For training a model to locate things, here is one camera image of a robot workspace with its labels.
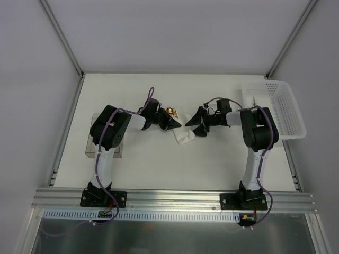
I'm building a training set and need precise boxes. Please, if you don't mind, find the gold spoon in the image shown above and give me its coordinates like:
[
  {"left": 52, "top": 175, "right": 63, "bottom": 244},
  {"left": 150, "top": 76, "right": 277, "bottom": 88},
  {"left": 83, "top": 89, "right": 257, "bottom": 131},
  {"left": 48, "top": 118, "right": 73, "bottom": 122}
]
[{"left": 166, "top": 107, "right": 176, "bottom": 116}]

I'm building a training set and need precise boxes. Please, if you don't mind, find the white paper napkin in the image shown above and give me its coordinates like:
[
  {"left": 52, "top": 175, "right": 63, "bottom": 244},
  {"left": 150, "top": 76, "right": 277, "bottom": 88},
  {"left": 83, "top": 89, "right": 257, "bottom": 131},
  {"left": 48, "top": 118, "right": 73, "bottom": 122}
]
[{"left": 172, "top": 126, "right": 195, "bottom": 146}]

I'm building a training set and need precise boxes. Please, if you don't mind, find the gold fork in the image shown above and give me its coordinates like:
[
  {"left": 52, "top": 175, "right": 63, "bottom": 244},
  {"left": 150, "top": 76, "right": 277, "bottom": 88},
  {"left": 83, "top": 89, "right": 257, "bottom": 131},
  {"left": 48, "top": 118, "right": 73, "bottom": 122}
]
[{"left": 171, "top": 112, "right": 179, "bottom": 118}]

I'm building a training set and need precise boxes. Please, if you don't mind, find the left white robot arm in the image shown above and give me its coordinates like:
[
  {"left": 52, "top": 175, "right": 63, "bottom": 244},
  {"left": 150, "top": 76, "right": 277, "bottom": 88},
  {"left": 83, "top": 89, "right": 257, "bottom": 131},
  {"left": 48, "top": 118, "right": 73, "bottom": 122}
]
[{"left": 80, "top": 98, "right": 182, "bottom": 208}]

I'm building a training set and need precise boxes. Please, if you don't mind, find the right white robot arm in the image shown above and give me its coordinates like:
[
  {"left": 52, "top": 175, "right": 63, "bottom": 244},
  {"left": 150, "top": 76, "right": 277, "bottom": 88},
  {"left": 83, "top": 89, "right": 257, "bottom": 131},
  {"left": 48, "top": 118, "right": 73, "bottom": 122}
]
[{"left": 185, "top": 97, "right": 279, "bottom": 211}]

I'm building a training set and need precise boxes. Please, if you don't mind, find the white perforated plastic basket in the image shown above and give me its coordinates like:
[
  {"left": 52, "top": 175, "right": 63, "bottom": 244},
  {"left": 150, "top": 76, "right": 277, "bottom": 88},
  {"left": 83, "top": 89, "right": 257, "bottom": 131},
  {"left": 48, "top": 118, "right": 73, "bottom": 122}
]
[{"left": 242, "top": 79, "right": 307, "bottom": 140}]

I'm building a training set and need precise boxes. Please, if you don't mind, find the clear plastic utensil tray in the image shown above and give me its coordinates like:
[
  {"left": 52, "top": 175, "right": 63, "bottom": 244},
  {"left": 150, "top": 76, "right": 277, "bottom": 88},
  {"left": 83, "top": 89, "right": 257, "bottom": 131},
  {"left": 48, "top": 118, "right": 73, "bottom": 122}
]
[{"left": 85, "top": 112, "right": 124, "bottom": 159}]

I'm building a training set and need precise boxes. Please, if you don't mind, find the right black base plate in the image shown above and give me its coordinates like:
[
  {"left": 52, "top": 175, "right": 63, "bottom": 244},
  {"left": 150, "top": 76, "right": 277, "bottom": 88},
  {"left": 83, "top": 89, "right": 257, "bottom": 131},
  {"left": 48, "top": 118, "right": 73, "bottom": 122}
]
[{"left": 219, "top": 193, "right": 268, "bottom": 211}]

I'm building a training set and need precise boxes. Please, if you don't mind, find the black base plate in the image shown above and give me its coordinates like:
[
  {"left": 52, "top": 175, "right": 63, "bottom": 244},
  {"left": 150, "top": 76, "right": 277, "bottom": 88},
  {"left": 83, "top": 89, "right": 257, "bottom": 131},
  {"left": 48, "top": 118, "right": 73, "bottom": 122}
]
[
  {"left": 80, "top": 189, "right": 127, "bottom": 208},
  {"left": 219, "top": 193, "right": 268, "bottom": 211}
]

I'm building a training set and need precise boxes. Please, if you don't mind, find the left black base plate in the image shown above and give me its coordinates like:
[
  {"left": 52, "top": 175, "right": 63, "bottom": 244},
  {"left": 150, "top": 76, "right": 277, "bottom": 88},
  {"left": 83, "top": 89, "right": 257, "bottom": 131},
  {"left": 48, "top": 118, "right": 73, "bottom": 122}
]
[{"left": 80, "top": 189, "right": 127, "bottom": 208}]

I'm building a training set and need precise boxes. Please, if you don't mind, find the aluminium mounting rail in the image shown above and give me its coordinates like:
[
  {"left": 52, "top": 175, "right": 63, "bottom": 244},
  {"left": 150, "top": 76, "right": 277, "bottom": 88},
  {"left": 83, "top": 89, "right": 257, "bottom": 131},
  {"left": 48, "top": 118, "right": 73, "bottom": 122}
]
[{"left": 31, "top": 187, "right": 318, "bottom": 214}]

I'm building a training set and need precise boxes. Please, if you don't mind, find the white slotted cable duct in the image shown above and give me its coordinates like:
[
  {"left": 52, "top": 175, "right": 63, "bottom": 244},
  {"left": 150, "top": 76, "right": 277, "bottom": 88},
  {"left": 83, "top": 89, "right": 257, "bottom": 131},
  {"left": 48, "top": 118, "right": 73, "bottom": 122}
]
[{"left": 42, "top": 209, "right": 240, "bottom": 223}]

